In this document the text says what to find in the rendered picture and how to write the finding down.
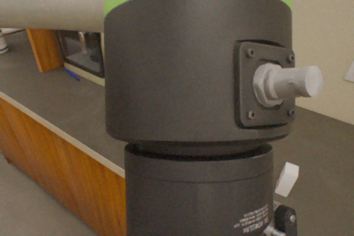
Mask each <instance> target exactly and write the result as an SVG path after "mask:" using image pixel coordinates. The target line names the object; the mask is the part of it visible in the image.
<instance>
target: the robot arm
mask: <svg viewBox="0 0 354 236"><path fill-rule="evenodd" d="M0 28H28V29H54V30H72V31H80V32H99V33H104V56H105V108H106V132H107V133H108V134H109V135H110V136H111V137H112V138H113V139H116V140H119V141H123V142H127V143H128V144H127V145H126V146H125V147H124V180H125V196H126V223H127V235H126V236H298V230H297V222H296V211H295V209H294V208H292V207H288V206H286V205H284V204H281V203H279V202H276V201H274V200H273V147H272V146H271V145H270V144H269V143H268V142H272V141H277V140H281V139H283V138H285V137H287V136H288V135H289V134H290V133H291V132H292V131H293V121H294V119H295V115H296V104H295V99H296V98H300V97H304V98H315V97H318V96H319V95H320V93H321V90H322V87H323V77H322V74H321V71H320V70H319V68H318V67H316V66H308V67H302V68H300V69H298V68H295V55H294V52H293V50H292V0H0Z"/></svg>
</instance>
